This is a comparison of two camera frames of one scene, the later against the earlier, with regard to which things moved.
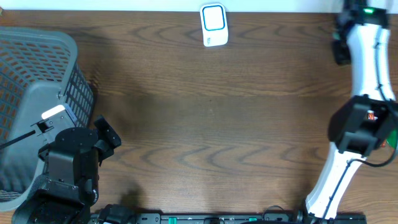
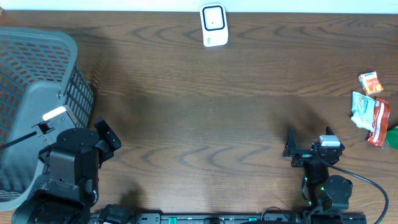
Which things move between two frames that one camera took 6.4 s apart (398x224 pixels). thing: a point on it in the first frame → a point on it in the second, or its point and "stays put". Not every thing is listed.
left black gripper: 102,147 stays put
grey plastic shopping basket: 40,70 stays put
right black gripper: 341,56 → 303,155
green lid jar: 393,139 stays put
